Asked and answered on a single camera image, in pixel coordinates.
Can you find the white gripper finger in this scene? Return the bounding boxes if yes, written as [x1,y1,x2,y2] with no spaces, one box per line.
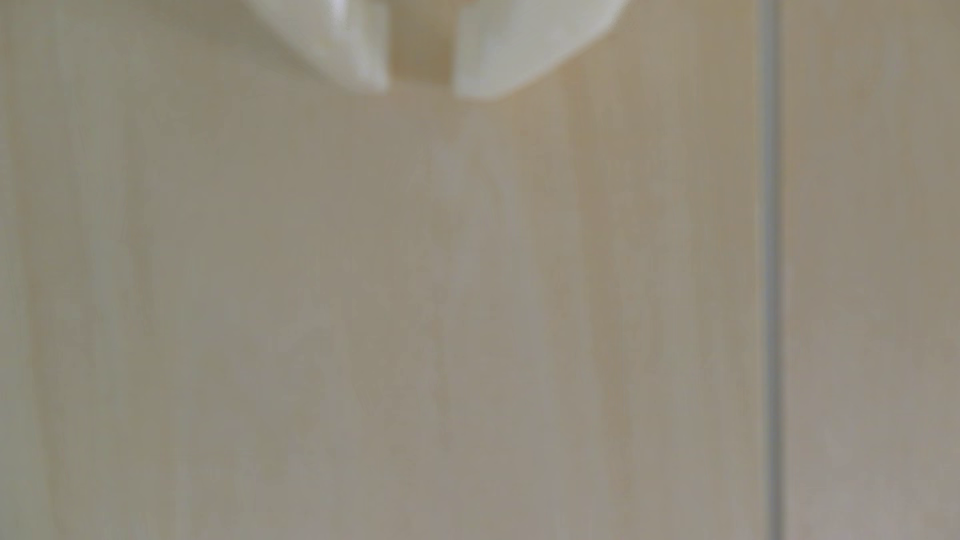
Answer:
[450,0,630,101]
[243,0,393,93]

